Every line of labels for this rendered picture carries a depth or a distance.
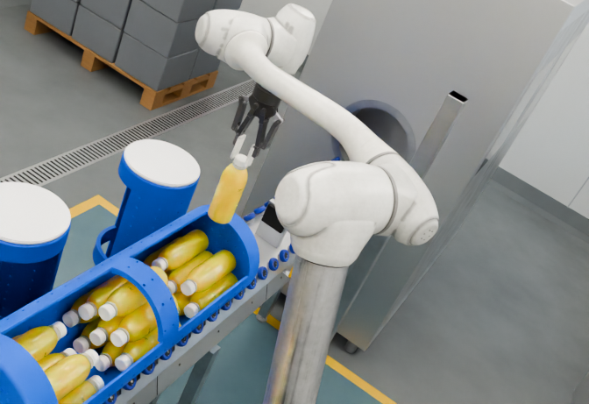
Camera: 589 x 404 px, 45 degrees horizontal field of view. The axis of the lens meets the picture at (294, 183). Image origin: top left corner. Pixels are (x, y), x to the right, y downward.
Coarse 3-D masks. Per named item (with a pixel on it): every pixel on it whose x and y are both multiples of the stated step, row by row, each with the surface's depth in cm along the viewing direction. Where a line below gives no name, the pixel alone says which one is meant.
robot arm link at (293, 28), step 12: (288, 12) 168; (300, 12) 168; (276, 24) 168; (288, 24) 167; (300, 24) 167; (312, 24) 169; (276, 36) 167; (288, 36) 168; (300, 36) 169; (312, 36) 172; (276, 48) 168; (288, 48) 169; (300, 48) 170; (276, 60) 170; (288, 60) 171; (300, 60) 173; (288, 72) 174
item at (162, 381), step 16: (256, 224) 267; (256, 240) 259; (288, 240) 266; (272, 256) 254; (272, 288) 250; (256, 304) 241; (224, 320) 223; (240, 320) 234; (208, 336) 216; (224, 336) 226; (192, 352) 210; (176, 368) 204; (160, 384) 198; (128, 400) 185; (144, 400) 192
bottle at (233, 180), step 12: (228, 168) 193; (240, 168) 191; (228, 180) 192; (240, 180) 192; (216, 192) 196; (228, 192) 194; (240, 192) 195; (216, 204) 197; (228, 204) 196; (216, 216) 198; (228, 216) 199
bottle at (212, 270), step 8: (216, 256) 208; (224, 256) 209; (232, 256) 211; (200, 264) 204; (208, 264) 203; (216, 264) 205; (224, 264) 207; (232, 264) 210; (192, 272) 200; (200, 272) 200; (208, 272) 201; (216, 272) 203; (224, 272) 207; (192, 280) 197; (200, 280) 198; (208, 280) 200; (216, 280) 204; (200, 288) 199; (208, 288) 202
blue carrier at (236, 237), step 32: (192, 224) 221; (224, 224) 215; (128, 256) 182; (256, 256) 211; (64, 288) 166; (160, 288) 177; (0, 320) 156; (32, 320) 173; (160, 320) 174; (192, 320) 186; (0, 352) 143; (96, 352) 187; (160, 352) 178; (0, 384) 143; (32, 384) 142
